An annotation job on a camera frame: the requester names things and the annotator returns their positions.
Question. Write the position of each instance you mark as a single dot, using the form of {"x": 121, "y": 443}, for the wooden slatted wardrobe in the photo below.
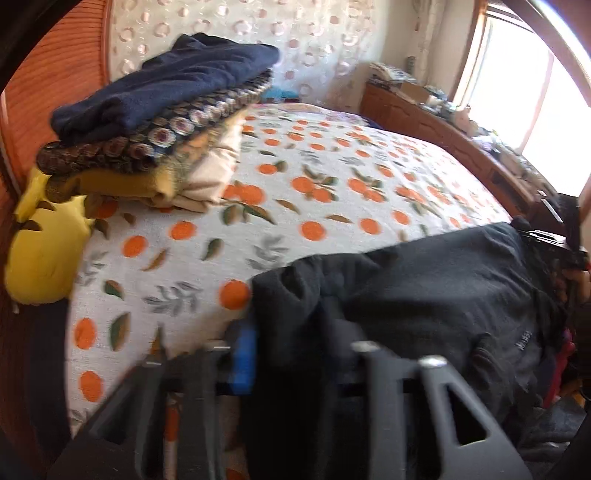
{"x": 60, "y": 69}

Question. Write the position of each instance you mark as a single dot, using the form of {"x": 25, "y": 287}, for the window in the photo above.
{"x": 531, "y": 115}

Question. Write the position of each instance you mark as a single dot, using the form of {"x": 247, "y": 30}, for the black t-shirt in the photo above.
{"x": 438, "y": 295}

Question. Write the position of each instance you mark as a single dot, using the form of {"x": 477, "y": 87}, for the circle-patterned sheer curtain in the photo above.
{"x": 314, "y": 46}

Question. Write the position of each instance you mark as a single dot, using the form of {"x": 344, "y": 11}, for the cardboard box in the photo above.
{"x": 415, "y": 93}

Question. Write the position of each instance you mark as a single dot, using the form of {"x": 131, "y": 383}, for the folded beige cloth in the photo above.
{"x": 212, "y": 166}

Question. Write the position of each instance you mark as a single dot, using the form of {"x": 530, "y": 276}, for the beige window curtain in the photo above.
{"x": 429, "y": 27}

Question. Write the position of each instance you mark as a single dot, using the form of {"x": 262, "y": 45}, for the folded navy cloth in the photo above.
{"x": 175, "y": 83}

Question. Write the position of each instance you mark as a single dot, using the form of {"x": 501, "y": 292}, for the blue tissue pack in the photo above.
{"x": 284, "y": 95}

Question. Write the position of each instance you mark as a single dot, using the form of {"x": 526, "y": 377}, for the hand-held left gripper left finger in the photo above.
{"x": 242, "y": 360}

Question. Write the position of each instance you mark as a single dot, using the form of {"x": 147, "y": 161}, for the folded yellow cloth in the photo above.
{"x": 120, "y": 182}

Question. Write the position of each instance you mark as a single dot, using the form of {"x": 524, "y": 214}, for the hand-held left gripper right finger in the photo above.
{"x": 383, "y": 406}

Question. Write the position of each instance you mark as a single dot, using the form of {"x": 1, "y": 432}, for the person's right hand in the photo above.
{"x": 579, "y": 282}

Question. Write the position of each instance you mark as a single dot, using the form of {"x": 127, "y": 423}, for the stack of folded fabrics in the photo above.
{"x": 388, "y": 74}

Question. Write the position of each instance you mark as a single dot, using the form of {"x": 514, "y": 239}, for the folded dark patterned cloth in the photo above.
{"x": 138, "y": 145}

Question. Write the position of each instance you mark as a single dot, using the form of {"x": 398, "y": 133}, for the yellow plush toy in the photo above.
{"x": 46, "y": 249}

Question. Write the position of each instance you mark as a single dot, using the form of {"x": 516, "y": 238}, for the long wooden cabinet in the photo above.
{"x": 415, "y": 115}

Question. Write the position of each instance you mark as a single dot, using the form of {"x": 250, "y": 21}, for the orange-print bed sheet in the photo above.
{"x": 323, "y": 152}

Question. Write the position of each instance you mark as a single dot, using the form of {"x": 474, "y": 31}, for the red cloth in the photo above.
{"x": 565, "y": 364}

